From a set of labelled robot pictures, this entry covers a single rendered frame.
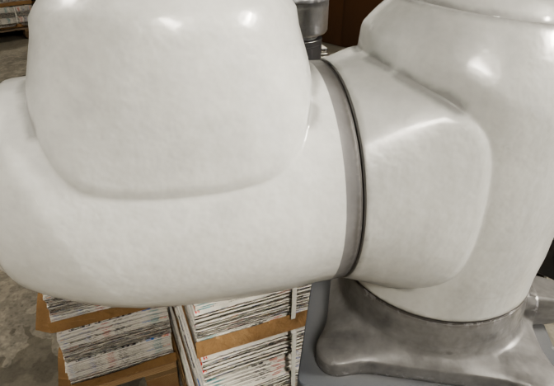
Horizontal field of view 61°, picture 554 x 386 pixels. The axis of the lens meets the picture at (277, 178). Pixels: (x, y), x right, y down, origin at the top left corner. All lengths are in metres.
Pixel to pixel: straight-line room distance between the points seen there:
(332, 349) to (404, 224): 0.14
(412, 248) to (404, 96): 0.09
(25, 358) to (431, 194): 1.72
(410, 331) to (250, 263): 0.16
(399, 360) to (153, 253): 0.22
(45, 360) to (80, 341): 0.46
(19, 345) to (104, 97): 1.74
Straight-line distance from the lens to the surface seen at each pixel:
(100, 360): 1.47
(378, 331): 0.40
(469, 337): 0.39
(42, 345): 1.91
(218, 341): 0.90
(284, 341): 0.98
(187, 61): 0.23
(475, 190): 0.30
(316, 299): 0.45
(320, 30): 0.65
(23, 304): 2.10
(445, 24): 0.29
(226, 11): 0.23
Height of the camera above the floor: 1.32
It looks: 30 degrees down
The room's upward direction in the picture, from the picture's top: straight up
